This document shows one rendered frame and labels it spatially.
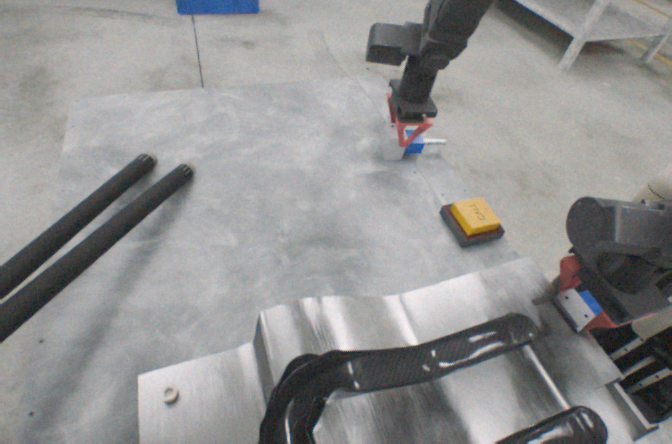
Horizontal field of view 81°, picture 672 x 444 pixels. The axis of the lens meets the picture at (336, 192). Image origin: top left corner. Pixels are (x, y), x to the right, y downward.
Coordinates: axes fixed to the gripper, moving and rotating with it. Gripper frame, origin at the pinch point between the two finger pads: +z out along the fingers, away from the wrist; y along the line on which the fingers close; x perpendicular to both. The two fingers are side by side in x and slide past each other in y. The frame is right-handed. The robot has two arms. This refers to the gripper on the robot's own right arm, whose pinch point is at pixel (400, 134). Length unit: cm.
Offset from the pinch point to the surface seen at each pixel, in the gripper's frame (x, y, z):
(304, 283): -21.6, 28.7, 4.4
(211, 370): -33, 42, -2
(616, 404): 11, 51, -2
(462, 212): 5.6, 19.8, 0.5
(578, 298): 15.3, 37.5, -1.5
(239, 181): -30.9, 7.5, 4.7
